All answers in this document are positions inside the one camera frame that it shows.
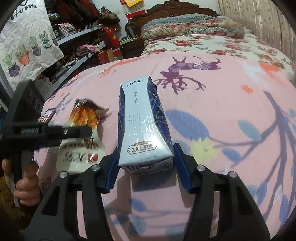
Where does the carved wooden headboard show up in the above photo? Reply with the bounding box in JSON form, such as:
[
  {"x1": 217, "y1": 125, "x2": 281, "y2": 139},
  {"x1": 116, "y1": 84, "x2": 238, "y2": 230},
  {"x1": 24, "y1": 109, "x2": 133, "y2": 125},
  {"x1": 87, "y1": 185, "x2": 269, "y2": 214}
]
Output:
[{"x1": 128, "y1": 0, "x2": 221, "y2": 34}]

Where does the brown paper gift bag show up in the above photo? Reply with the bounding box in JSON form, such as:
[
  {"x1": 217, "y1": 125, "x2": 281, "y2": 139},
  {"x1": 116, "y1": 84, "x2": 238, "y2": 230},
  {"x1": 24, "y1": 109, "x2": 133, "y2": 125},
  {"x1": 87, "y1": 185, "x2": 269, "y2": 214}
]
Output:
[{"x1": 97, "y1": 48, "x2": 114, "y2": 66}]

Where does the wall calendar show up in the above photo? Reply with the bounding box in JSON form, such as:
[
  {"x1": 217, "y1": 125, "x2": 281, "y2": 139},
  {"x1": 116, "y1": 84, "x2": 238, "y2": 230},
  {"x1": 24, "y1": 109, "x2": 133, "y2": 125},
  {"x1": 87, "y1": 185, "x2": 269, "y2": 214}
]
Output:
[{"x1": 120, "y1": 0, "x2": 147, "y2": 19}]

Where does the smartphone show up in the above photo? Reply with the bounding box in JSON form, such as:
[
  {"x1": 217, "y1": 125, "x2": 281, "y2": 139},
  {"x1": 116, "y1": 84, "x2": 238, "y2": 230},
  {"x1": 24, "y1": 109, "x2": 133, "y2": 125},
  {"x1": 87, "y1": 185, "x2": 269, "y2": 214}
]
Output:
[{"x1": 39, "y1": 108, "x2": 56, "y2": 124}]

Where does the pile of clothes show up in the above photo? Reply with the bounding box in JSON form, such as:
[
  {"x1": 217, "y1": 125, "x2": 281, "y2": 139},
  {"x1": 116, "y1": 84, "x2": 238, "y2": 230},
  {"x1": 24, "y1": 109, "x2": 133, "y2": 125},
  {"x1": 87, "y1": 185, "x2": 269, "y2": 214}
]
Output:
[{"x1": 47, "y1": 0, "x2": 121, "y2": 62}]

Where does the brown patterned handbag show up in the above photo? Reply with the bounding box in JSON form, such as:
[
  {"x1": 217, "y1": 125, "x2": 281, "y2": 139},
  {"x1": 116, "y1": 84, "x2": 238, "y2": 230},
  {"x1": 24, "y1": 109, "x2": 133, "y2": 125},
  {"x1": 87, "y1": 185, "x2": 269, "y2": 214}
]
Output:
[{"x1": 99, "y1": 6, "x2": 121, "y2": 22}]

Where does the floral bedsheet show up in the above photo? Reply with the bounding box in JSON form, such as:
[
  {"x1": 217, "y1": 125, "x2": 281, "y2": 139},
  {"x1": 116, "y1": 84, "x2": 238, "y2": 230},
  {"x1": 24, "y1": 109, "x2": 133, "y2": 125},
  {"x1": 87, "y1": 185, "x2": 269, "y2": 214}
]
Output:
[{"x1": 141, "y1": 32, "x2": 296, "y2": 82}]

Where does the orange and white snack wrapper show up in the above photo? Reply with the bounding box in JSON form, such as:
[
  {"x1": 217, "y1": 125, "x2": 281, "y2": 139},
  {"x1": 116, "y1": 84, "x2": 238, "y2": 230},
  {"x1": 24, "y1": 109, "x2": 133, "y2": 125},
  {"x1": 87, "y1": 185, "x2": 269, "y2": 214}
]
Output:
[{"x1": 57, "y1": 98, "x2": 112, "y2": 175}]

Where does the folded patchwork quilt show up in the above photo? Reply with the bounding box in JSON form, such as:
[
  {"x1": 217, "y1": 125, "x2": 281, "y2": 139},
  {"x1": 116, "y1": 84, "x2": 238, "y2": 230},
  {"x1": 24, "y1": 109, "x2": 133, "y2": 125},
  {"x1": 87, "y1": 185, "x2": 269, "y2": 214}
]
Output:
[{"x1": 141, "y1": 16, "x2": 252, "y2": 42}]

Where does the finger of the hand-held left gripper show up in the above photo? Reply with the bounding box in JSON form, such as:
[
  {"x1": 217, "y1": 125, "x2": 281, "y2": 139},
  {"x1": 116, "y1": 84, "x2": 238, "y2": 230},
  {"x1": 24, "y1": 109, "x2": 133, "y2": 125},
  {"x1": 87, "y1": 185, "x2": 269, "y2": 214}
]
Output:
[{"x1": 47, "y1": 125, "x2": 93, "y2": 147}]

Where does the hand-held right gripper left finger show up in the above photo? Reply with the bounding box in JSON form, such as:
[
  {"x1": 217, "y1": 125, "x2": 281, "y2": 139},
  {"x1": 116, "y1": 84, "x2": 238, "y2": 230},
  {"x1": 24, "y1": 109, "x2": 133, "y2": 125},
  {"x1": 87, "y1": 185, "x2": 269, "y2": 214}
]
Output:
[{"x1": 25, "y1": 148, "x2": 121, "y2": 241}]

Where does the person's left hand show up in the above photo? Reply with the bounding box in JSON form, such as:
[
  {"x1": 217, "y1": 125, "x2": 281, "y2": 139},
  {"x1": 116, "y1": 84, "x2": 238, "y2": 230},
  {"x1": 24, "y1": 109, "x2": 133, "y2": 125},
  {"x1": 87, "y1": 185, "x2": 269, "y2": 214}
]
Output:
[{"x1": 1, "y1": 159, "x2": 42, "y2": 207}]

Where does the white cactus print cloth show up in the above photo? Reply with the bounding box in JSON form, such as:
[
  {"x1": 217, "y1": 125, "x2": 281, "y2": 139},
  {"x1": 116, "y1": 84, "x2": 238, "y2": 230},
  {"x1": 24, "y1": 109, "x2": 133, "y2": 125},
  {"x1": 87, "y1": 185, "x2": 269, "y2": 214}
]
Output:
[{"x1": 0, "y1": 0, "x2": 65, "y2": 86}]

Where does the beige patterned curtain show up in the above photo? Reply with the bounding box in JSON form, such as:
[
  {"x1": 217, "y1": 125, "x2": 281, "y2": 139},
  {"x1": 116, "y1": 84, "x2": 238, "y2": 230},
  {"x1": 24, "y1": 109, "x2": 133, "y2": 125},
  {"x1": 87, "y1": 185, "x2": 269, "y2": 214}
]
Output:
[{"x1": 217, "y1": 0, "x2": 296, "y2": 80}]

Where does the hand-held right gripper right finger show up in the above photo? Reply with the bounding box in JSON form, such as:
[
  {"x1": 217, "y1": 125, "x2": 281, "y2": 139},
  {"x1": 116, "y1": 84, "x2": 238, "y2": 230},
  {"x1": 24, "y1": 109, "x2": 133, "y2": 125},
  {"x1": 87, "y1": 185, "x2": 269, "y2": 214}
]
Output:
[{"x1": 173, "y1": 143, "x2": 271, "y2": 241}]

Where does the blue and white milk carton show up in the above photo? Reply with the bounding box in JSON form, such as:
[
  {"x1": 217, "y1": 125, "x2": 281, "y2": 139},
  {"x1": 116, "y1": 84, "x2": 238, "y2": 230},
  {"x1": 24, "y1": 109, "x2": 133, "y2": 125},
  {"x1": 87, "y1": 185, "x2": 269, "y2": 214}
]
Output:
[{"x1": 117, "y1": 75, "x2": 175, "y2": 175}]

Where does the grey metal shelf rack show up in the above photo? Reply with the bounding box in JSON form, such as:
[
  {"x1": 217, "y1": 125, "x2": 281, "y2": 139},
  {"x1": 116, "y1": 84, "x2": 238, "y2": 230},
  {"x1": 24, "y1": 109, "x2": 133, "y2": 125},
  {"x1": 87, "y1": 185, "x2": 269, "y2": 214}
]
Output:
[{"x1": 42, "y1": 23, "x2": 110, "y2": 99}]

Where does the pink printed blanket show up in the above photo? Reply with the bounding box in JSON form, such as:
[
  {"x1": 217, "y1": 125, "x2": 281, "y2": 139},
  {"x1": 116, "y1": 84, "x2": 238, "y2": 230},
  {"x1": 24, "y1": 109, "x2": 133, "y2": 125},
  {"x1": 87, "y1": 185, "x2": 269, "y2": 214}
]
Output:
[{"x1": 32, "y1": 54, "x2": 296, "y2": 241}]

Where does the dark wooden nightstand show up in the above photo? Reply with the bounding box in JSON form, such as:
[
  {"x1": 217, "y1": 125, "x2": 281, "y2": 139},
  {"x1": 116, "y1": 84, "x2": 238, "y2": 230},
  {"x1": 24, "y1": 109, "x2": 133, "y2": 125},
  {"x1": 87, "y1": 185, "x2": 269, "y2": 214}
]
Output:
[{"x1": 120, "y1": 37, "x2": 147, "y2": 59}]

